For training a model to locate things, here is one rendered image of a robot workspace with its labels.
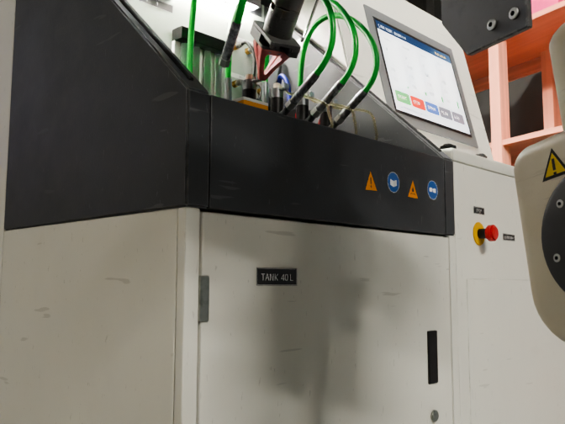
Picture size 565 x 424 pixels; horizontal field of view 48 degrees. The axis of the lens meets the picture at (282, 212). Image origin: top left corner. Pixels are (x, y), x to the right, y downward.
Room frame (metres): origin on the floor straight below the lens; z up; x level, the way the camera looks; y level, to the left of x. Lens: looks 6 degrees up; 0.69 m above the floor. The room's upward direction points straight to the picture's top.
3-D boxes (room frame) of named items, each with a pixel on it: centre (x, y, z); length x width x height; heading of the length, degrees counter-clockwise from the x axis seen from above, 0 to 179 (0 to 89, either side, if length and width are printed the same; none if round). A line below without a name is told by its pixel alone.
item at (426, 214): (1.09, -0.10, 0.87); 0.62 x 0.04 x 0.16; 136
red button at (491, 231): (1.38, -0.45, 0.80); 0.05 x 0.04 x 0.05; 136
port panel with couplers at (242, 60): (1.61, 0.09, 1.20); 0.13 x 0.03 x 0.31; 136
